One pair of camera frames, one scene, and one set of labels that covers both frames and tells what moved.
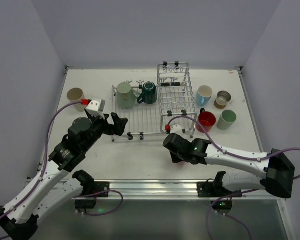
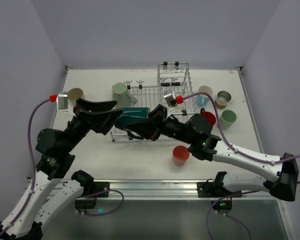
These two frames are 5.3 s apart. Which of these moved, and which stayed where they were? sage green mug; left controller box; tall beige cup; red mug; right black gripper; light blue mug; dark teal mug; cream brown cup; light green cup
Moved: sage green mug; right black gripper; dark teal mug
Stayed: light green cup; light blue mug; cream brown cup; left controller box; tall beige cup; red mug
